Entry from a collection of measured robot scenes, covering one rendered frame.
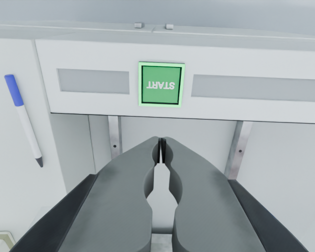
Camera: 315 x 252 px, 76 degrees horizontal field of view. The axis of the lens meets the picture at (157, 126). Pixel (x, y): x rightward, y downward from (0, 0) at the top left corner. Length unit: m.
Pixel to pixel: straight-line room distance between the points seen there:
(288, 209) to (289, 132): 0.25
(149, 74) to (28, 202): 0.31
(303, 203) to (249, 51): 0.52
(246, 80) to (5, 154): 0.36
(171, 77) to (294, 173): 0.45
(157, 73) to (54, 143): 0.18
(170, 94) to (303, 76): 0.17
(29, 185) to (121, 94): 0.23
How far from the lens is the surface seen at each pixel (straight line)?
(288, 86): 0.31
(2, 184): 0.43
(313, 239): 0.96
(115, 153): 0.46
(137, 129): 0.45
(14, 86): 0.31
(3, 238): 0.51
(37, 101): 0.31
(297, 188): 0.66
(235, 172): 0.51
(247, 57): 0.28
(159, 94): 0.26
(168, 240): 0.63
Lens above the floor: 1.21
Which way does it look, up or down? 62 degrees down
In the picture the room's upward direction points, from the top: 179 degrees counter-clockwise
